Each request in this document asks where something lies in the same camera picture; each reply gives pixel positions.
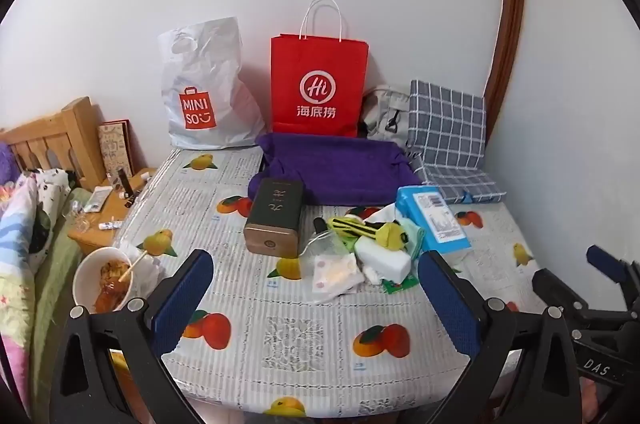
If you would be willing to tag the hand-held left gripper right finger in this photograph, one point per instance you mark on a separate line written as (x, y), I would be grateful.
(447, 304)

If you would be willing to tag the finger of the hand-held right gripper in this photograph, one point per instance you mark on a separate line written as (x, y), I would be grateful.
(555, 289)
(605, 261)

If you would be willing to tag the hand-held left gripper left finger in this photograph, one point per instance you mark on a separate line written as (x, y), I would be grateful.
(182, 299)

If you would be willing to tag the green foil packet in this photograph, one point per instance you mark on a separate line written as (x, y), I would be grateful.
(400, 285)

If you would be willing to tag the light green cloth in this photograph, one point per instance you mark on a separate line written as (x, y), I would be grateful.
(414, 236)

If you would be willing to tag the white foam block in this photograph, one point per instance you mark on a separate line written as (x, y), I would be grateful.
(385, 259)

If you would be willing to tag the white tissue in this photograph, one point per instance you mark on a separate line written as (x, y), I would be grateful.
(371, 273)

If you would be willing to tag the blue tissue pack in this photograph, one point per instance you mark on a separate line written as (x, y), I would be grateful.
(430, 214)

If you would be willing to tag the clear zip bag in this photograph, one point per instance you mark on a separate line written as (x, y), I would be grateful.
(325, 249)

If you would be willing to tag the purple fabric tray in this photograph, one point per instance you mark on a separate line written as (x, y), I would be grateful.
(345, 174)

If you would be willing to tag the person's right hand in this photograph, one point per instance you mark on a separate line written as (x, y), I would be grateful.
(592, 401)

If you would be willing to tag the crumpled white plastic wrap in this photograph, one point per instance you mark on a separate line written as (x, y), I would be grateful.
(150, 276)

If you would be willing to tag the wooden chopsticks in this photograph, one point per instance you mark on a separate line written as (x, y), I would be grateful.
(132, 267)

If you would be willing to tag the white noodle bowl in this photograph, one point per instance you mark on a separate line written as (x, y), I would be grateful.
(92, 274)

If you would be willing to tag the small white tube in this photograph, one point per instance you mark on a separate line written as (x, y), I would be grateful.
(111, 225)

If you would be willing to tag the wooden nightstand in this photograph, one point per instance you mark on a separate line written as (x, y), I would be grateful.
(95, 236)

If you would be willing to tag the small brown bottle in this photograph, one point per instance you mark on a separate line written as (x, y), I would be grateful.
(131, 200)

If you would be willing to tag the folded grey checked cloth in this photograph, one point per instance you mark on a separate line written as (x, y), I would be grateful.
(460, 184)

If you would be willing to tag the fruit print tablecloth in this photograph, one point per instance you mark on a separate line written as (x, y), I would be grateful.
(300, 329)

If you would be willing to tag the dark green tin box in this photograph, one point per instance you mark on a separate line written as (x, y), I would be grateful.
(275, 214)

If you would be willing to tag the green blanket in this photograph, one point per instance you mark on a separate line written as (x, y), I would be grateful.
(57, 264)

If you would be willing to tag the dark cosmetic bottle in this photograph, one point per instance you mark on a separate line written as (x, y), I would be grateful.
(124, 183)

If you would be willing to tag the clear drinking glass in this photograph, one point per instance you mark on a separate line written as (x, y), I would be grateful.
(79, 216)

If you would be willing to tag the patterned hardcover book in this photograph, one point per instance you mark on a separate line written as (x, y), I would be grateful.
(116, 148)

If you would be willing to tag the colourful cartoon quilt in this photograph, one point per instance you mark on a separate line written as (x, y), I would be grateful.
(17, 294)

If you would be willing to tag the white black spotted cloth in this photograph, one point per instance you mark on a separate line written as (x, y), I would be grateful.
(47, 199)

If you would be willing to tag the grey checked cushion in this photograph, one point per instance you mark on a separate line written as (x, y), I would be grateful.
(445, 123)

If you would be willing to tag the wooden headboard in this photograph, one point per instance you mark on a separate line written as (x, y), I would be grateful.
(75, 133)

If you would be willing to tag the grey backpack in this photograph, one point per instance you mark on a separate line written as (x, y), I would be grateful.
(385, 108)

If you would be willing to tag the purple pillow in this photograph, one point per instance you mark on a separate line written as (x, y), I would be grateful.
(5, 156)

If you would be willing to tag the white plastic shopping bag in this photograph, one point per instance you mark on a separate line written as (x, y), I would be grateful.
(200, 68)

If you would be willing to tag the red paper shopping bag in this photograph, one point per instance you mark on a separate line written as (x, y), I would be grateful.
(320, 53)

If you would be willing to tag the brown wooden door frame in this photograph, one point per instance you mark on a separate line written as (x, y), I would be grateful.
(512, 3)

